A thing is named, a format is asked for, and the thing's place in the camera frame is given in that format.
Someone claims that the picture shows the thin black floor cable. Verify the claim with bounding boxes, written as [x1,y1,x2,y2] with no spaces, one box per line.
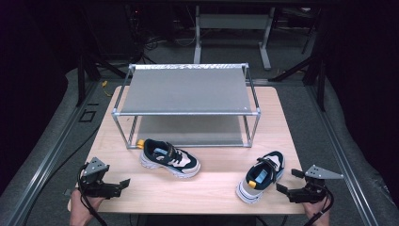
[23,125,102,226]

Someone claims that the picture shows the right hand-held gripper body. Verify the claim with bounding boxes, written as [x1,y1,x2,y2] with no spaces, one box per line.
[287,164,344,204]

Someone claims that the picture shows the navy and beige sneaker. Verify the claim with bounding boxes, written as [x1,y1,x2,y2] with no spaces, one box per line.
[234,150,286,205]
[139,137,202,180]

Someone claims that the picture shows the aluminium floor rail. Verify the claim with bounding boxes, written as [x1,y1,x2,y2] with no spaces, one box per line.
[5,80,100,226]
[305,84,379,226]

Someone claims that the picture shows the bundle of floor cables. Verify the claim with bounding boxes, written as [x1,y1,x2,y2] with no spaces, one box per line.
[135,29,197,65]

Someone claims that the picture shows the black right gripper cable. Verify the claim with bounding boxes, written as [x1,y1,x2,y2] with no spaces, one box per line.
[310,185,335,226]

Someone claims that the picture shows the person's left hand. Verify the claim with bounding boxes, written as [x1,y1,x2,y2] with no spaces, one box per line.
[69,189,104,226]

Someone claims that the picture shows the yellow plug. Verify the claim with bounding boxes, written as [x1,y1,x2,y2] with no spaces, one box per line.
[101,80,113,98]

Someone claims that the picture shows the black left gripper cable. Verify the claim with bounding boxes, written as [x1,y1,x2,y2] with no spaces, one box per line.
[76,163,108,226]

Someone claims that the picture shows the person's right hand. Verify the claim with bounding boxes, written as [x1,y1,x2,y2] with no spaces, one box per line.
[302,201,332,226]

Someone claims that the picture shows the black metal stand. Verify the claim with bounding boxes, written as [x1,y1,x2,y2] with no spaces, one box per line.
[268,8,327,111]
[75,54,128,107]

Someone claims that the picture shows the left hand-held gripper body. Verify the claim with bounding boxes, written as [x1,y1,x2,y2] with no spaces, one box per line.
[77,156,123,201]

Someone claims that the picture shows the white metal desk frame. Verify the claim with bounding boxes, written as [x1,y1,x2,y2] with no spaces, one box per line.
[193,5,277,72]

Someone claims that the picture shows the metal shoe rack grey shelves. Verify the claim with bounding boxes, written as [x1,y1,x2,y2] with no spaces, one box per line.
[111,62,263,150]

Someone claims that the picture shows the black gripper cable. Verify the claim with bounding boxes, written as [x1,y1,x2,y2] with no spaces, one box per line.
[76,163,108,226]
[310,185,335,226]

